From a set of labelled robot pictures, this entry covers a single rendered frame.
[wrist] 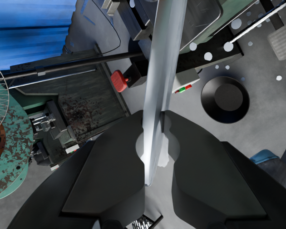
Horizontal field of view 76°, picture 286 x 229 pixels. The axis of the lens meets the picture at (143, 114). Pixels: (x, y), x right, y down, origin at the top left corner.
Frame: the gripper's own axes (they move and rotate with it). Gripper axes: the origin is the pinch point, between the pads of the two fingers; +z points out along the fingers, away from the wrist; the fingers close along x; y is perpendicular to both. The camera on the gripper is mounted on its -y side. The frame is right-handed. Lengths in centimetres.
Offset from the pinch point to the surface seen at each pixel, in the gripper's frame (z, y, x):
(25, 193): 346, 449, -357
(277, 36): 71, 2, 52
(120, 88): 49, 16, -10
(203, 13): 27.0, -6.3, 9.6
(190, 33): 28.5, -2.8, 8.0
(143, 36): 53, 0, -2
